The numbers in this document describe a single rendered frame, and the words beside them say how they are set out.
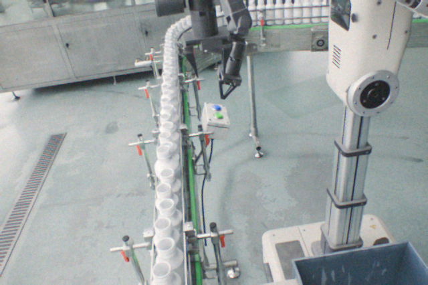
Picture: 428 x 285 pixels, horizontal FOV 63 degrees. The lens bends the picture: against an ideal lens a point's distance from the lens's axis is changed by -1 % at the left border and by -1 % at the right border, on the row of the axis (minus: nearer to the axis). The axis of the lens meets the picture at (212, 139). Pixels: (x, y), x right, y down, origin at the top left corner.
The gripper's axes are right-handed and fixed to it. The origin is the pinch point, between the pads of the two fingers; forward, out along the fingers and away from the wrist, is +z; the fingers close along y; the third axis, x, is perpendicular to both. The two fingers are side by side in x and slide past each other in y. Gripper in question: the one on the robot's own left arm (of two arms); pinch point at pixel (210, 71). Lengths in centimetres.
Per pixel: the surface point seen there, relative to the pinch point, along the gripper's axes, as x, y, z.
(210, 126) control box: 24.5, -1.2, 29.8
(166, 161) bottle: -1.2, -14.8, 23.2
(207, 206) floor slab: 100, -10, 140
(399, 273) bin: -22, 45, 58
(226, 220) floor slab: 85, 1, 140
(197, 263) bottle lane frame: -22.2, -9.8, 40.3
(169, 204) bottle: -15.9, -14.1, 25.1
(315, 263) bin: -22, 20, 48
